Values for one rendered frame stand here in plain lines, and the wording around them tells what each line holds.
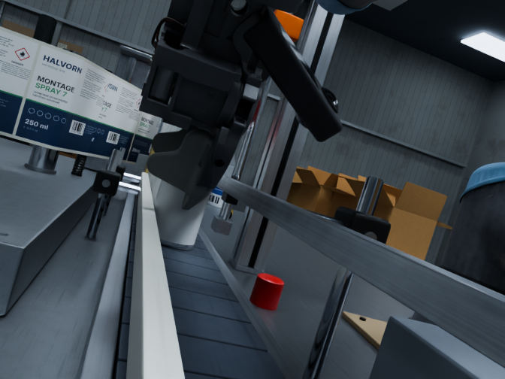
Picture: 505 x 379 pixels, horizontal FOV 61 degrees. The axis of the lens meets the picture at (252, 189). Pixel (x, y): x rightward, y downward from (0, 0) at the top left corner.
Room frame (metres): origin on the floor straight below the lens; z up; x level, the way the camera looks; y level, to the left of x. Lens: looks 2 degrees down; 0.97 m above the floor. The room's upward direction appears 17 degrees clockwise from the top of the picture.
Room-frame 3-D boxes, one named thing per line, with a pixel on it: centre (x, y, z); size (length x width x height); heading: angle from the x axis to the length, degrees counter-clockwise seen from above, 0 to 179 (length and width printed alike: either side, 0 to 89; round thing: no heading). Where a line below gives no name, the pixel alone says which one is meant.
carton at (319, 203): (3.03, -0.51, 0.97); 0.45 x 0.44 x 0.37; 106
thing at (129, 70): (0.97, 0.30, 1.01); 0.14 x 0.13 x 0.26; 16
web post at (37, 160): (0.66, 0.32, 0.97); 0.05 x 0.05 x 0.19
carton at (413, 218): (2.24, -0.73, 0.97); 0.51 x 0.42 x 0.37; 109
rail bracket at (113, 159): (0.57, 0.19, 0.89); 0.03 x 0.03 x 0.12; 16
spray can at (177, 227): (0.44, 0.07, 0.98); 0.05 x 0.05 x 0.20
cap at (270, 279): (0.51, -0.05, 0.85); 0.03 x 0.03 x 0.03
